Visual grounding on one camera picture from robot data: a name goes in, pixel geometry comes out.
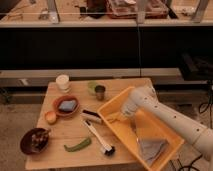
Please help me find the green small cup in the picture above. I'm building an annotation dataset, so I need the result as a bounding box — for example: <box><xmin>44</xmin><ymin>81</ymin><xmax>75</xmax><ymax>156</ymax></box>
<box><xmin>87</xmin><ymin>81</ymin><xmax>97</xmax><ymax>95</ymax></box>

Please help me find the yellow plastic tray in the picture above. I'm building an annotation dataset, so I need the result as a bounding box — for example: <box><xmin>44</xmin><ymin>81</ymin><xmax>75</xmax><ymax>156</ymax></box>
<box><xmin>98</xmin><ymin>87</ymin><xmax>184</xmax><ymax>171</ymax></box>

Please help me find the orange round fruit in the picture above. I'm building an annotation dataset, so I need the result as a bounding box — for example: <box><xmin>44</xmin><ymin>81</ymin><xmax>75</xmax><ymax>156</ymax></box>
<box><xmin>44</xmin><ymin>111</ymin><xmax>57</xmax><ymax>124</ymax></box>

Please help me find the terracotta bowl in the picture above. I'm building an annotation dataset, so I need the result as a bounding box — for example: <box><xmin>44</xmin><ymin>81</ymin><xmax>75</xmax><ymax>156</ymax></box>
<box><xmin>53</xmin><ymin>95</ymin><xmax>79</xmax><ymax>117</ymax></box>

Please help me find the green pepper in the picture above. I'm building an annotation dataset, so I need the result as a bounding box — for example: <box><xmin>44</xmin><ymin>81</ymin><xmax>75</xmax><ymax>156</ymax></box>
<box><xmin>64</xmin><ymin>137</ymin><xmax>92</xmax><ymax>152</ymax></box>

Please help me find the wooden table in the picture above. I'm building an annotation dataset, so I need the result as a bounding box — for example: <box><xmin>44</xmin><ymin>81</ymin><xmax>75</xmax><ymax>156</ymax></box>
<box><xmin>25</xmin><ymin>78</ymin><xmax>152</xmax><ymax>171</ymax></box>

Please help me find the black floor cable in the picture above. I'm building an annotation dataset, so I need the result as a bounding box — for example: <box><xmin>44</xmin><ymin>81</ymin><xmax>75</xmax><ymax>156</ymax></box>
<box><xmin>170</xmin><ymin>96</ymin><xmax>213</xmax><ymax>171</ymax></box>

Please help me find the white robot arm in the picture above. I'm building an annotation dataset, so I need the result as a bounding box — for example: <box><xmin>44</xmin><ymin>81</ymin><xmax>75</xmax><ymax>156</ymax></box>
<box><xmin>121</xmin><ymin>86</ymin><xmax>213</xmax><ymax>161</ymax></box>

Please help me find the white cup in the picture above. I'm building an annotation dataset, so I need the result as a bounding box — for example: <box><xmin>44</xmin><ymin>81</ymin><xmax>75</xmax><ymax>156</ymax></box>
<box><xmin>56</xmin><ymin>74</ymin><xmax>70</xmax><ymax>93</ymax></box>

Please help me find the dark brown bowl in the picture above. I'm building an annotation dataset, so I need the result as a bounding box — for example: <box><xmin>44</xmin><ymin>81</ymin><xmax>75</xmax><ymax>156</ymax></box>
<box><xmin>20</xmin><ymin>128</ymin><xmax>49</xmax><ymax>155</ymax></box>

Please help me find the black white small brush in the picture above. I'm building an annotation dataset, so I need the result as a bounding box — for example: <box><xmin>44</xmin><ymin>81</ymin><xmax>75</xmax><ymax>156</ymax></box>
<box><xmin>81</xmin><ymin>110</ymin><xmax>102</xmax><ymax>123</ymax></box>

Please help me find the grey folded cloth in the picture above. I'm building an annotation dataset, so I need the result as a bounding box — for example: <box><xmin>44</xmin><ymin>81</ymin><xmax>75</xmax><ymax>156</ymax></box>
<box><xmin>138</xmin><ymin>139</ymin><xmax>169</xmax><ymax>166</ymax></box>

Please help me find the white handled dish brush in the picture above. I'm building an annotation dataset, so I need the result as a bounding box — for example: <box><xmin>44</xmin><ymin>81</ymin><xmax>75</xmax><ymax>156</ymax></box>
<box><xmin>84</xmin><ymin>120</ymin><xmax>115</xmax><ymax>156</ymax></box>

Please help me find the blue sponge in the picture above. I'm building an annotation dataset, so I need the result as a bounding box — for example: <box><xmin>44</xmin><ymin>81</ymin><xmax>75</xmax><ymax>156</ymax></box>
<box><xmin>59</xmin><ymin>100</ymin><xmax>77</xmax><ymax>112</ymax></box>

